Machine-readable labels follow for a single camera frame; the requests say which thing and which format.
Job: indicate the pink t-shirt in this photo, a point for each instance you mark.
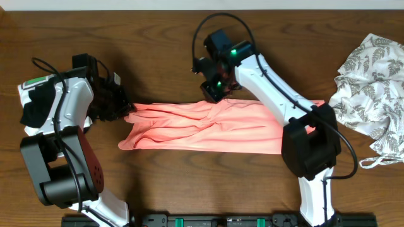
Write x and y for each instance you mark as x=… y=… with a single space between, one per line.
x=232 y=125

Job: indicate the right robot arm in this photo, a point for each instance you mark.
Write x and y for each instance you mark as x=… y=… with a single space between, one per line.
x=309 y=145

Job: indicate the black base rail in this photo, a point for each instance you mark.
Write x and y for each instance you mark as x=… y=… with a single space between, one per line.
x=275 y=220

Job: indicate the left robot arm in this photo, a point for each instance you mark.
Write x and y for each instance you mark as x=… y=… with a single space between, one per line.
x=65 y=171

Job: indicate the black folded garment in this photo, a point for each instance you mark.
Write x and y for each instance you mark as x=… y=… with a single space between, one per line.
x=36 y=111

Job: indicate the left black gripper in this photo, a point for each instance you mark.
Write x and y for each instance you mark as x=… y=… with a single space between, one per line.
x=124 y=105

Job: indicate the white garment with green print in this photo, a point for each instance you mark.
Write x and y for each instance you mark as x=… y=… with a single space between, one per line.
x=70 y=108

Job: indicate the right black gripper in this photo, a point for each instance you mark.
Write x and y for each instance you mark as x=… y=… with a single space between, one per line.
x=216 y=97

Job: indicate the white fern print cloth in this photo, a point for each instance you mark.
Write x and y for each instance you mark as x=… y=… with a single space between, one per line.
x=369 y=97

